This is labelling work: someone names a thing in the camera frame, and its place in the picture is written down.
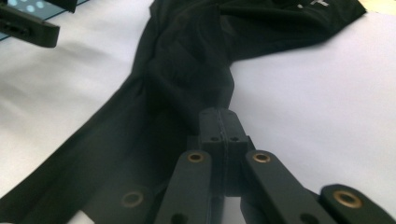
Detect black shorts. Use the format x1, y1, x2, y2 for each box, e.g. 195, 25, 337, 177
0, 0, 368, 224

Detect white table cover board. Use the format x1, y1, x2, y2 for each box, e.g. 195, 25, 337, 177
0, 0, 396, 224

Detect light blue perforated basket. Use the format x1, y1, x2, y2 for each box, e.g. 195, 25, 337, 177
0, 0, 89, 41

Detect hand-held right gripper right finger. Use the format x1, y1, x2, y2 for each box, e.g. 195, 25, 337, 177
221, 108, 255, 197

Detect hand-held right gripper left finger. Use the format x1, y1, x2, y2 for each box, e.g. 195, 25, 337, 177
199, 107, 226, 197

